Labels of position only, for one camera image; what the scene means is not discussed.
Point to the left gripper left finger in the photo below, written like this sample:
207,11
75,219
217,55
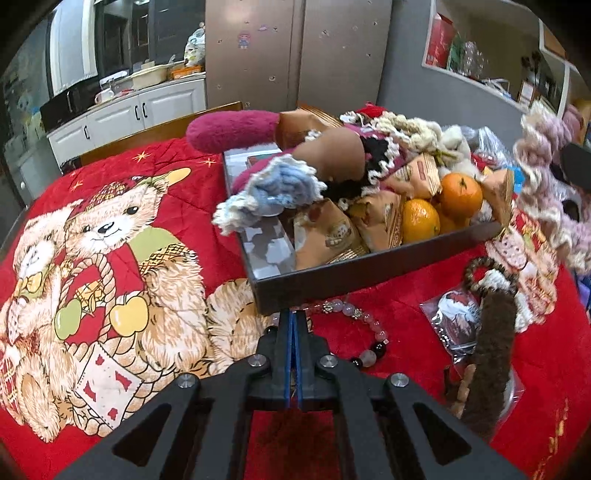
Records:
194,429

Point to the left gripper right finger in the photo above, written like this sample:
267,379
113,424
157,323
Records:
388,428

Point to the brown fuzzy scrunchie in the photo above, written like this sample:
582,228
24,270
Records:
492,361

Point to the bagged anime badge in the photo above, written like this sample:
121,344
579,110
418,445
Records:
455,317

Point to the black rectangular tray box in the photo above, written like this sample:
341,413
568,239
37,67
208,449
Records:
268,255

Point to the red teddy bear blanket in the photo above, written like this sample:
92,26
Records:
118,282

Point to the lower orange mandarin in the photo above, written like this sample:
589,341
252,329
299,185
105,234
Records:
421,221

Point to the orange mandarin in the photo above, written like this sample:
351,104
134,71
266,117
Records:
461,196
421,221

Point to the upper orange mandarin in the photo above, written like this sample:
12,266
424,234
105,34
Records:
461,196

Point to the blue white knitted scrunchie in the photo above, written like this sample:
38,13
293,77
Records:
285,183

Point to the pink cream knitted scrunchie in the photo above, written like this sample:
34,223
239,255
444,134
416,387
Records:
543,137

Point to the magenta fuzzy scrunchie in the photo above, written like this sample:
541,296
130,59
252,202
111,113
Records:
220,131

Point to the clear plastic bag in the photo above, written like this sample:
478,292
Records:
487,149

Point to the wooden chair back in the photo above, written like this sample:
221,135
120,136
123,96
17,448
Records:
175,128

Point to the white kitchen cabinet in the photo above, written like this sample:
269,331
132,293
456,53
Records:
128,115

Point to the black microwave oven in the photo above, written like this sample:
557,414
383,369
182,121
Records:
69,104

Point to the cream plastic basin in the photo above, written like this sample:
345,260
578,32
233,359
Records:
148,77

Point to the silver double door refrigerator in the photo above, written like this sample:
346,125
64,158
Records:
275,55

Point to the white wall shelf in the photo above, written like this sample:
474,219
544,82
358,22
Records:
505,49

